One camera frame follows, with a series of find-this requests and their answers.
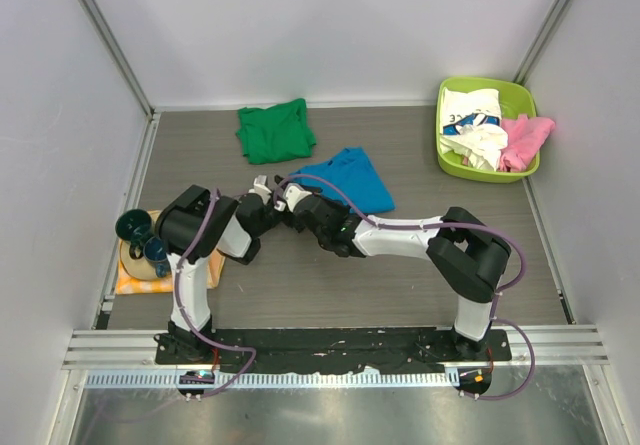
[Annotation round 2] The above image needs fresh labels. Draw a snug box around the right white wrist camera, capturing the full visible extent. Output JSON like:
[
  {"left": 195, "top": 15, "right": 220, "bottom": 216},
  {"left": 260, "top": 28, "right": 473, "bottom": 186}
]
[{"left": 273, "top": 183, "right": 313, "bottom": 213}]

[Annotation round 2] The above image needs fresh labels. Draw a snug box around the green folded t shirt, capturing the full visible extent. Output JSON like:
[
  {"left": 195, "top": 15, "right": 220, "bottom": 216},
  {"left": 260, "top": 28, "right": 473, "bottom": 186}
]
[{"left": 236, "top": 98, "right": 316, "bottom": 165}]

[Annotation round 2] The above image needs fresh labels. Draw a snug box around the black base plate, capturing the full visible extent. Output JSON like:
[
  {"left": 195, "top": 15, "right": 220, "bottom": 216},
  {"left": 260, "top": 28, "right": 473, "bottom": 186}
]
[{"left": 154, "top": 327, "right": 512, "bottom": 375}]

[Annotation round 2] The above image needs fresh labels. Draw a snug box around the white printed t shirt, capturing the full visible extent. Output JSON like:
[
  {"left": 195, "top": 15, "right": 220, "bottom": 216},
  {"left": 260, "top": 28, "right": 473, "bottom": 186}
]
[{"left": 439, "top": 88, "right": 508, "bottom": 172}]

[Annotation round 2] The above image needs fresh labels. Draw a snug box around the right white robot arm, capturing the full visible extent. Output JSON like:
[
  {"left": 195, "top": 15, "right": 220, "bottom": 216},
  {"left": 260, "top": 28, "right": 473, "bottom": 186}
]
[{"left": 284, "top": 185, "right": 511, "bottom": 360}]

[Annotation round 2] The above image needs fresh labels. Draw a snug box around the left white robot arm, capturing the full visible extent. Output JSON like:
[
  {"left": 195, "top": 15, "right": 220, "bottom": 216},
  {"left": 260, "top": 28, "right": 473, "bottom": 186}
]
[{"left": 154, "top": 176, "right": 280, "bottom": 365}]

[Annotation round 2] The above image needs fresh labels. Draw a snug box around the yellow checkered cloth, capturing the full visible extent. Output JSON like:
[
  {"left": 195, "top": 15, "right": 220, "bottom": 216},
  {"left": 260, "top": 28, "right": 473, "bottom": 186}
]
[{"left": 114, "top": 209, "right": 227, "bottom": 296}]

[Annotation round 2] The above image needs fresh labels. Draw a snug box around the beige round plate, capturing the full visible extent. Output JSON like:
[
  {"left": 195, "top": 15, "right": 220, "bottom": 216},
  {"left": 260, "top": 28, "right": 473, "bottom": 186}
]
[{"left": 118, "top": 240, "right": 157, "bottom": 281}]

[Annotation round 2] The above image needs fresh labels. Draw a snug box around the aluminium frame rail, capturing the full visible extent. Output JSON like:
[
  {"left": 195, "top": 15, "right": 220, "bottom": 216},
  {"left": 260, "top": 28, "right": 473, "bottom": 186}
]
[{"left": 62, "top": 325, "right": 609, "bottom": 370}]

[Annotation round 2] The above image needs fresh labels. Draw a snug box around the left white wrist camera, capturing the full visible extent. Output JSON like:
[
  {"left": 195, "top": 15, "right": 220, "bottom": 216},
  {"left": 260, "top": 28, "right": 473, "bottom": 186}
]
[{"left": 249, "top": 175, "right": 273, "bottom": 204}]

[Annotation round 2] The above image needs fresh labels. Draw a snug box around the dark teal cup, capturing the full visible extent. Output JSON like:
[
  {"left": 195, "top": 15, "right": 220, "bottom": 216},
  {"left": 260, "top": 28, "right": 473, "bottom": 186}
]
[{"left": 115, "top": 209, "right": 152, "bottom": 241}]

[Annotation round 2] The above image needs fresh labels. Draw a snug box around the dark teal mug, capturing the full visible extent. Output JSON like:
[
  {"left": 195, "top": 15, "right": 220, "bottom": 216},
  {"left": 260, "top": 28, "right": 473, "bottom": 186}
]
[{"left": 129, "top": 236, "right": 170, "bottom": 278}]

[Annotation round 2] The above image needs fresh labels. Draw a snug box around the pink t shirt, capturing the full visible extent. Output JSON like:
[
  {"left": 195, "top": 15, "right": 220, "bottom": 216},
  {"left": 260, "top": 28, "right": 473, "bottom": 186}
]
[{"left": 499, "top": 114, "right": 556, "bottom": 173}]

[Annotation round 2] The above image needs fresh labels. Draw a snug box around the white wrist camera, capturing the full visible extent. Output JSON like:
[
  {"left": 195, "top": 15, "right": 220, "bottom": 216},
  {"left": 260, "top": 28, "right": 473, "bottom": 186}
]
[
  {"left": 273, "top": 183, "right": 313, "bottom": 213},
  {"left": 249, "top": 175, "right": 273, "bottom": 204}
]

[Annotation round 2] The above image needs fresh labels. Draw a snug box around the lime green plastic basin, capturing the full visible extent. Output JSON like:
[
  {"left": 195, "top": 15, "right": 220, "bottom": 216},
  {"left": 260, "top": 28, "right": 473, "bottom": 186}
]
[{"left": 435, "top": 76, "right": 540, "bottom": 184}]

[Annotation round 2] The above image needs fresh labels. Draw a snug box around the slotted white cable duct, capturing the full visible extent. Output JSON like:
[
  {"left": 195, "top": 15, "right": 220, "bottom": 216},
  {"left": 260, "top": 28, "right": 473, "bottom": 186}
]
[{"left": 85, "top": 368, "right": 459, "bottom": 390}]

